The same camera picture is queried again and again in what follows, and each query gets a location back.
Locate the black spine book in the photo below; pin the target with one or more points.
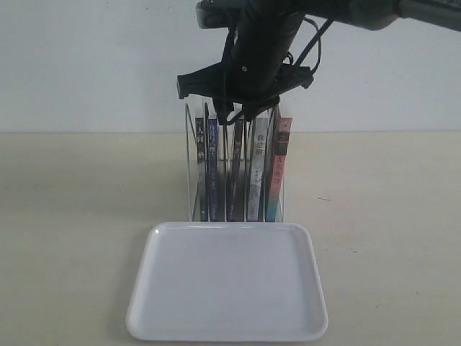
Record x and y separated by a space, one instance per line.
201 166

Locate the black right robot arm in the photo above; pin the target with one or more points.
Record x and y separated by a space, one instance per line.
369 15

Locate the dark brown spine book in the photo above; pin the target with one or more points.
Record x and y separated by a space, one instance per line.
235 169

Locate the blue moon cover book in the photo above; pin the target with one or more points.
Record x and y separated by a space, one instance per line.
213 167

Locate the grey white spine book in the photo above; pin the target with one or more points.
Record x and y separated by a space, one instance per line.
258 149

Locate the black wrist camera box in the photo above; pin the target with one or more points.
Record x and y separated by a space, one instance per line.
215 14

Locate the white plastic tray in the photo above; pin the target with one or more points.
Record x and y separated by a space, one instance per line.
227 282

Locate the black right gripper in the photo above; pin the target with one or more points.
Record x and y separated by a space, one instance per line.
254 72

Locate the red spine book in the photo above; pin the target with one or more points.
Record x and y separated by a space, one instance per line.
278 147

